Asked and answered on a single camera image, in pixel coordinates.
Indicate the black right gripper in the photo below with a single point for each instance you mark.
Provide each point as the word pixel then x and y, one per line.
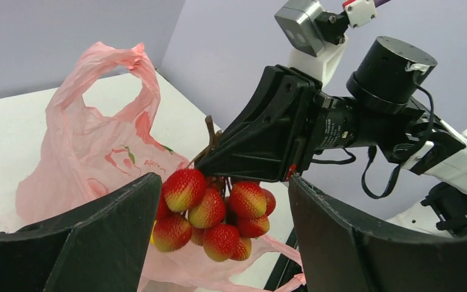
pixel 287 121

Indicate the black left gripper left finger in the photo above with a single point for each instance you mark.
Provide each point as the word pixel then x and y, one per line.
pixel 98 246

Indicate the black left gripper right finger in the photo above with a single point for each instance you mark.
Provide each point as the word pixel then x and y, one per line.
pixel 345 249

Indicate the red fake fruit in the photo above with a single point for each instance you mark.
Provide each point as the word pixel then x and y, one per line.
pixel 221 214

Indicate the pink plastic bag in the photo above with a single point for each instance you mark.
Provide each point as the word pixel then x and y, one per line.
pixel 86 155

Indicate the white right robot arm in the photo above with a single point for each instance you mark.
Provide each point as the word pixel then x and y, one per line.
pixel 413 137

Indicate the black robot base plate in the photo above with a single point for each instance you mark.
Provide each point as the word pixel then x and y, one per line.
pixel 285 269

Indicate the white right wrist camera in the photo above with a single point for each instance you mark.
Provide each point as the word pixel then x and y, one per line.
pixel 318 36

